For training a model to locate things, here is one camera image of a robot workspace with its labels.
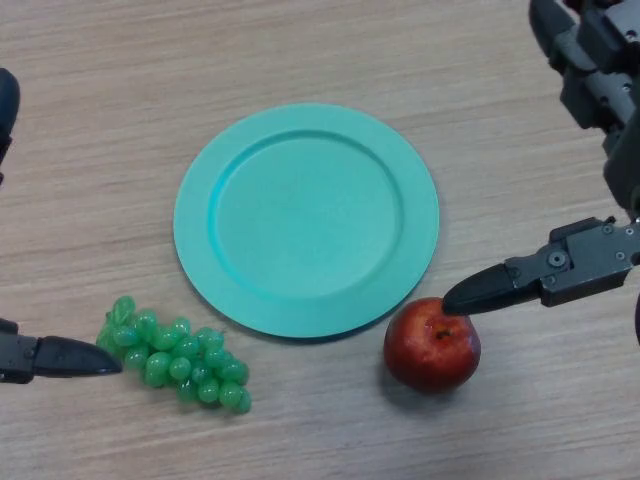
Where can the teal round plate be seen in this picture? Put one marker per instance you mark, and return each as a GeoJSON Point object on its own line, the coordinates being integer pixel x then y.
{"type": "Point", "coordinates": [305, 225]}

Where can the red apple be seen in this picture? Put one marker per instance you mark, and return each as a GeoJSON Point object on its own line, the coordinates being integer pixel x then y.
{"type": "Point", "coordinates": [430, 357]}

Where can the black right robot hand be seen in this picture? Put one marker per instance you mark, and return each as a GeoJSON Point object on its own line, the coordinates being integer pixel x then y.
{"type": "Point", "coordinates": [585, 265]}

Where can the green grapes bunch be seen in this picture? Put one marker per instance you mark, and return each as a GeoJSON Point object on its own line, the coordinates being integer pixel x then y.
{"type": "Point", "coordinates": [175, 360]}

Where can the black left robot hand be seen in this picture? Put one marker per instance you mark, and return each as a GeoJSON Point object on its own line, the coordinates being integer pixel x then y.
{"type": "Point", "coordinates": [65, 356]}

